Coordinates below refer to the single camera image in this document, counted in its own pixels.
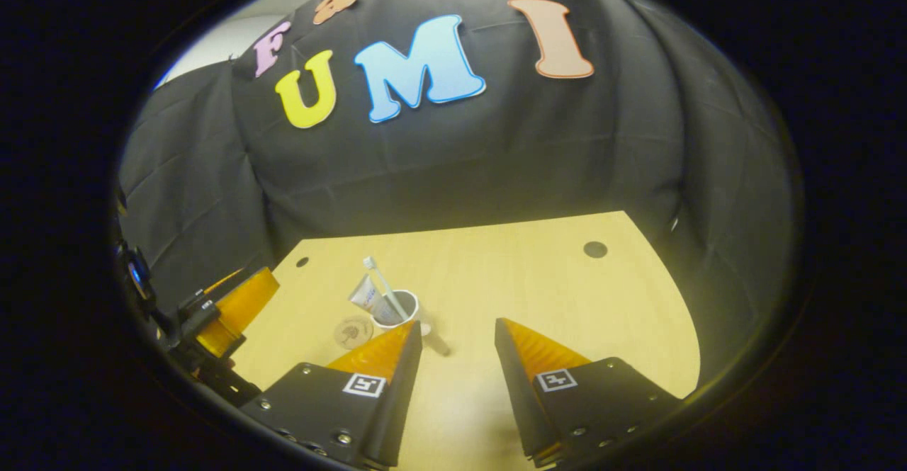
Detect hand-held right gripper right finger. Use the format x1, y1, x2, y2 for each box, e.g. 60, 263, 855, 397
494, 317, 685, 468

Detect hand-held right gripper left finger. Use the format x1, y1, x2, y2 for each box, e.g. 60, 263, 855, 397
237, 319, 423, 470

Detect round wooden coaster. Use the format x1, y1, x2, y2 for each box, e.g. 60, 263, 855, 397
333, 315, 374, 350

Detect white cup with wooden handle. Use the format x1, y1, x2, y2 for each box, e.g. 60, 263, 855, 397
370, 289, 452, 356

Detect white toothpaste tube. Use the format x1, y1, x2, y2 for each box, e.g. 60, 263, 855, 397
349, 273, 398, 324

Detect white toothbrush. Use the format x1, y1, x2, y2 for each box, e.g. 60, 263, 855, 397
363, 256, 410, 322

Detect light wooden desktop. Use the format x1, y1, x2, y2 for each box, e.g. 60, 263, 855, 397
234, 210, 702, 471

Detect black backdrop cloth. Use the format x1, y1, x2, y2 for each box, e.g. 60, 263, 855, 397
117, 0, 793, 387

